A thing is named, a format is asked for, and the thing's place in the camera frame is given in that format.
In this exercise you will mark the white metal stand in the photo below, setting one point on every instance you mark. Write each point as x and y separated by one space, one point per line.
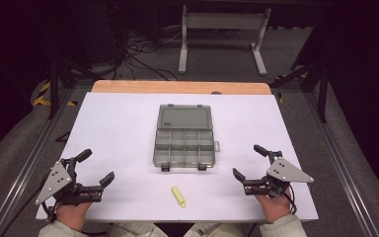
223 21

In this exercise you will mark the person's right hand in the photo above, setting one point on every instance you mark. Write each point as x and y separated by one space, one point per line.
276 207

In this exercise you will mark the person's left hand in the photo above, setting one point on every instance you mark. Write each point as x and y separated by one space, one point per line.
72 215

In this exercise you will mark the black metal stand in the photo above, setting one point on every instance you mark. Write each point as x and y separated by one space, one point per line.
54 89
322 95

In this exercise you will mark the aluminium rail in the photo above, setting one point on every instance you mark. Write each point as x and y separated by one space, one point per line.
29 164
339 158

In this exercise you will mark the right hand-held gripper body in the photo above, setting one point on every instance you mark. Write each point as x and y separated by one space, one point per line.
286 173

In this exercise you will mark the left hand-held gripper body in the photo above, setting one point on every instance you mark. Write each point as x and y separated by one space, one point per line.
55 179

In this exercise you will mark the white board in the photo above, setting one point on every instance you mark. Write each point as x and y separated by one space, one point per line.
121 131

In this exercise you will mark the clear plastic compartment box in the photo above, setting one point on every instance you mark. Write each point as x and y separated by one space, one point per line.
184 138

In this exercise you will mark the wooden table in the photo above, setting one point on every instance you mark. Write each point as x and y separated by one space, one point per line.
177 87

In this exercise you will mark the yellow black floor tape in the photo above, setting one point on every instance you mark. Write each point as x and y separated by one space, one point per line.
42 97
281 98

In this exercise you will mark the small yellow bar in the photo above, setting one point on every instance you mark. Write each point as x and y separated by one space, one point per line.
179 197

